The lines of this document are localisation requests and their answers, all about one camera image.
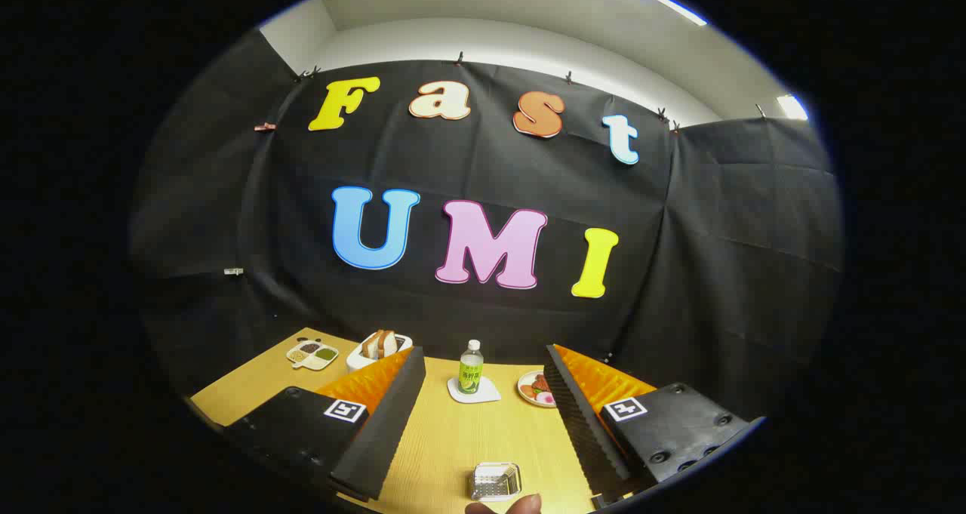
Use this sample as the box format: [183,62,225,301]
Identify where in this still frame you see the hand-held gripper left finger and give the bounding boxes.
[223,346,427,503]

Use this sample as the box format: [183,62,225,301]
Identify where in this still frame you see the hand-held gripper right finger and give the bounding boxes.
[543,343,767,510]

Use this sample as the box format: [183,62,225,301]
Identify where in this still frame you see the white food plate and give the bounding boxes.
[517,370,558,409]

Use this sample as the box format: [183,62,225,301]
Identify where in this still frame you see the cream white toaster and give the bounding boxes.
[346,333,414,374]

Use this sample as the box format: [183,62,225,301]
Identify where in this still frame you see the white square coaster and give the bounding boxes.
[447,377,502,405]

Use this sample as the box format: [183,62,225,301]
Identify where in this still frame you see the green label drink bottle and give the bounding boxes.
[458,340,485,395]

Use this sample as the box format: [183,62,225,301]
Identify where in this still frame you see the perforated metal tray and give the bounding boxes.
[469,462,523,503]

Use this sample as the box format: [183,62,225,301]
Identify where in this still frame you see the divided white condiment dish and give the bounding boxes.
[286,339,340,371]

